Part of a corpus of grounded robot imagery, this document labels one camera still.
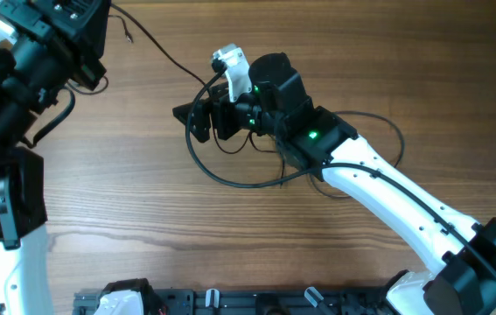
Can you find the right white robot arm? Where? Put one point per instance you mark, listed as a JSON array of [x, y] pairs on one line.
[[267, 97]]

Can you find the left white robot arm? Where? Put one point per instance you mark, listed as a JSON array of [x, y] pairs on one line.
[[24, 286]]

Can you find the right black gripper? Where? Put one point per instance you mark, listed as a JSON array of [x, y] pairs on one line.
[[204, 119]]

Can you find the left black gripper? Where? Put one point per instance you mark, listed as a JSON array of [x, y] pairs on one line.
[[83, 33]]

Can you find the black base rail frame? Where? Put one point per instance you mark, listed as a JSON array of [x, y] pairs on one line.
[[359, 301]]

